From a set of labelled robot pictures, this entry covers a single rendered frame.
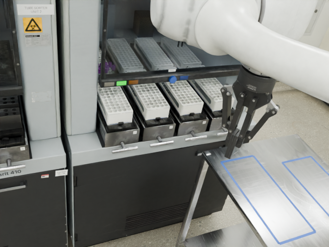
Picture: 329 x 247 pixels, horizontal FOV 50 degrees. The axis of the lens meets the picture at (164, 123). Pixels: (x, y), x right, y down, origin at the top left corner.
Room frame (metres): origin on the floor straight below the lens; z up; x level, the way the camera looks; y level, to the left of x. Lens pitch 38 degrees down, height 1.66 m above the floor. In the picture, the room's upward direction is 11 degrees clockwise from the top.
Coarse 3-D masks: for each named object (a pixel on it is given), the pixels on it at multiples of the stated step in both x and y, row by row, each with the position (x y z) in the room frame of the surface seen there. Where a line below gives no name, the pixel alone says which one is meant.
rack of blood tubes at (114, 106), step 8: (104, 88) 1.19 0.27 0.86; (112, 88) 1.20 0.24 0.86; (120, 88) 1.20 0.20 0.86; (104, 96) 1.13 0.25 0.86; (112, 96) 1.15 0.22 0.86; (120, 96) 1.16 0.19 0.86; (104, 104) 1.07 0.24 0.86; (112, 104) 1.09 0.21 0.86; (120, 104) 1.11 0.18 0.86; (128, 104) 1.10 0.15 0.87; (104, 112) 1.10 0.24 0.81; (112, 112) 1.03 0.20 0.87; (120, 112) 1.04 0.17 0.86; (128, 112) 1.05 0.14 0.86; (112, 120) 1.03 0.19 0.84; (120, 120) 1.04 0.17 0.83; (128, 120) 1.06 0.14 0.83
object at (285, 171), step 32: (224, 160) 0.94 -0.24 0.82; (256, 160) 0.97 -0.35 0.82; (288, 160) 1.01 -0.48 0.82; (320, 160) 1.04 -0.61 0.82; (192, 192) 0.96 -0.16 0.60; (256, 192) 0.81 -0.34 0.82; (288, 192) 0.84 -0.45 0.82; (320, 192) 0.87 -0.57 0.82; (256, 224) 0.68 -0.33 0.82; (288, 224) 0.71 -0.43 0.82; (320, 224) 0.73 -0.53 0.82
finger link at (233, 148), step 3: (237, 132) 0.64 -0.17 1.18; (237, 135) 0.62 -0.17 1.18; (234, 138) 0.62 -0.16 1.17; (237, 138) 0.62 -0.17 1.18; (234, 141) 0.62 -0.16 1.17; (234, 144) 0.62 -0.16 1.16; (231, 147) 0.62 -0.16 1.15; (234, 147) 0.62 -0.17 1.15; (231, 150) 0.62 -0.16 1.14; (234, 150) 0.63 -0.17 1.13; (231, 153) 0.62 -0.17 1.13; (228, 156) 0.62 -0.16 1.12; (231, 156) 0.62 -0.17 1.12
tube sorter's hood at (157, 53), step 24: (120, 0) 1.07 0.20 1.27; (144, 0) 1.10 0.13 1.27; (120, 24) 1.07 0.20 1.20; (144, 24) 1.11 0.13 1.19; (120, 48) 1.07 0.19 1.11; (144, 48) 1.11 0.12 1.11; (168, 48) 1.16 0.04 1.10; (192, 48) 1.21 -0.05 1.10; (120, 72) 1.07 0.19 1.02; (144, 72) 1.12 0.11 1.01; (168, 72) 1.17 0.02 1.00; (192, 72) 1.21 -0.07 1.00; (216, 72) 1.26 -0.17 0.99
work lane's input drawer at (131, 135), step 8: (96, 112) 1.09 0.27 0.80; (96, 120) 1.09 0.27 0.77; (104, 120) 1.04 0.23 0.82; (104, 128) 1.01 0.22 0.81; (112, 128) 1.00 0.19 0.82; (120, 128) 1.01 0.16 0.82; (128, 128) 1.02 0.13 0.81; (136, 128) 1.04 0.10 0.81; (104, 136) 0.98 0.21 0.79; (112, 136) 0.99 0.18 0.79; (120, 136) 1.00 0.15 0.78; (128, 136) 1.02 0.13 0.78; (136, 136) 1.04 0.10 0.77; (112, 144) 0.99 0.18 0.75; (120, 144) 1.00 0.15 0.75; (112, 152) 0.95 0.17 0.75
